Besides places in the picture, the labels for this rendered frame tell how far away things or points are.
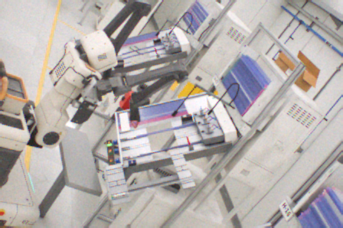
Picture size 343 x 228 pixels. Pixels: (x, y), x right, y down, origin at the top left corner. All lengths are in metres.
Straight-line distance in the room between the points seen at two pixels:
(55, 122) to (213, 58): 2.04
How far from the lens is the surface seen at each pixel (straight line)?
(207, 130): 2.95
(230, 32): 4.16
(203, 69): 4.23
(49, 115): 2.58
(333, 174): 2.14
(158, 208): 3.11
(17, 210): 2.77
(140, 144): 3.03
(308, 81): 3.24
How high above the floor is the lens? 2.07
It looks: 19 degrees down
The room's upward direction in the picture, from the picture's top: 38 degrees clockwise
